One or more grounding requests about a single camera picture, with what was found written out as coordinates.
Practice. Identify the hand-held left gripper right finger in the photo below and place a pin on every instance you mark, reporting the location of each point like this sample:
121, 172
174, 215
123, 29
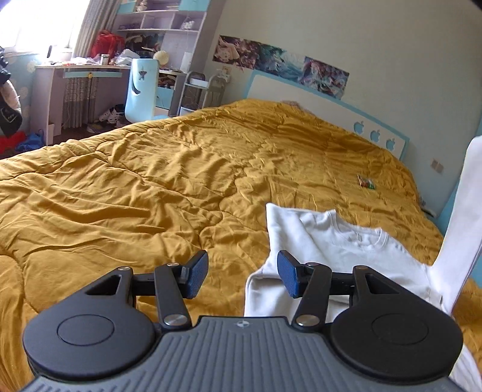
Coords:
288, 273

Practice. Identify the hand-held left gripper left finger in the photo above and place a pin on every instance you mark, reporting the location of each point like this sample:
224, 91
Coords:
197, 273

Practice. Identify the white sweatshirt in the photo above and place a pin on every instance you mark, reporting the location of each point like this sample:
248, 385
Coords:
357, 256

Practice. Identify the dark hanging clothes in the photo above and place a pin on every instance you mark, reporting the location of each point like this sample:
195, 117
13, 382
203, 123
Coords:
9, 105

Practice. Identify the yellow quilt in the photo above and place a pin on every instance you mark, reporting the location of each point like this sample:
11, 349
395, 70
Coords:
150, 188

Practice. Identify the small colourful packet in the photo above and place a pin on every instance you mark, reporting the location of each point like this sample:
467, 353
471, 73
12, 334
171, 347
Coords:
366, 182

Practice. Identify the pair of shoes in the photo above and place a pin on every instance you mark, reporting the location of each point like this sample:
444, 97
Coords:
113, 117

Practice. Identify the white rolling cart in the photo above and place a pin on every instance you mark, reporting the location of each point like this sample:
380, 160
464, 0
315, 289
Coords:
195, 94

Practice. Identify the white and blue headboard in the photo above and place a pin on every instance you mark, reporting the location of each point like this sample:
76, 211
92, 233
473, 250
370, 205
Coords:
301, 90

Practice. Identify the light blue chair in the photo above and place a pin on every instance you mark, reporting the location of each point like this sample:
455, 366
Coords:
145, 94

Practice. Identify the blue bag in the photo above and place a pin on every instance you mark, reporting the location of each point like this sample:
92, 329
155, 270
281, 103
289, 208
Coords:
32, 142

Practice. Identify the cream round lamp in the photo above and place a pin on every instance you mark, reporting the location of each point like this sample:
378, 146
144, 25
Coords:
162, 58

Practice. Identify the white and blue desk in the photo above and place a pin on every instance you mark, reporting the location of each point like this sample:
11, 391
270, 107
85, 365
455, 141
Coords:
83, 73

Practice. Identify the red bag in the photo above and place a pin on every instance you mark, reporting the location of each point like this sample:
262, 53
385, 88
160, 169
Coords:
107, 45

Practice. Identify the white and blue shelf unit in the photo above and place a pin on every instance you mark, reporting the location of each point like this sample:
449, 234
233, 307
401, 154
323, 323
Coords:
165, 26

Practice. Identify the beige curtain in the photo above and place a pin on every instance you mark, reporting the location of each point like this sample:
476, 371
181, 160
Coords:
96, 26

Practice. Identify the window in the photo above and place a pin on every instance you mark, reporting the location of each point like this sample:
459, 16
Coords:
45, 22

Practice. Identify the wall socket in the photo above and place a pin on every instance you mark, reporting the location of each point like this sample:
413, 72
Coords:
436, 165

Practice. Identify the colourful wall poster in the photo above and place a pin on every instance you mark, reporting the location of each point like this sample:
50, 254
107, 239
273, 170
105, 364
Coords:
282, 60
237, 51
325, 77

